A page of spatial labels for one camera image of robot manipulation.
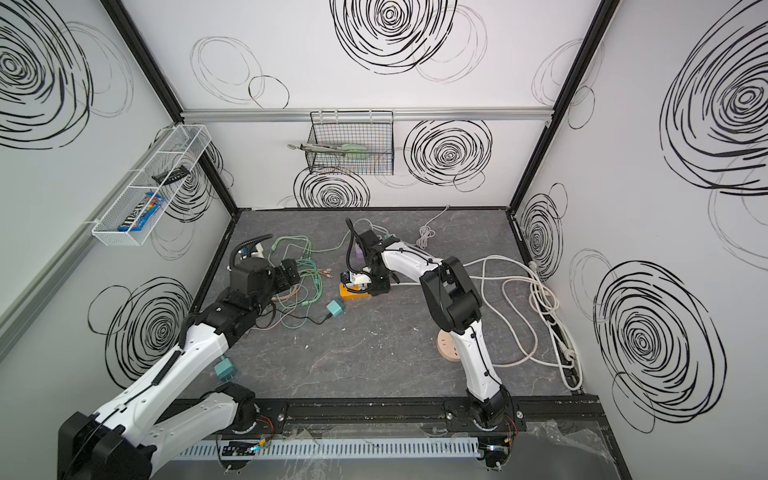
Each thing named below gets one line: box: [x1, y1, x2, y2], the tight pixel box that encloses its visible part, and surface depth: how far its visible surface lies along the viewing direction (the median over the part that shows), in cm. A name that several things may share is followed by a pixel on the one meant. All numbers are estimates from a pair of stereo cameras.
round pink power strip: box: [436, 329, 461, 362], surface depth 84 cm
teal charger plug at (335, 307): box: [326, 298, 344, 317], surface depth 93 cm
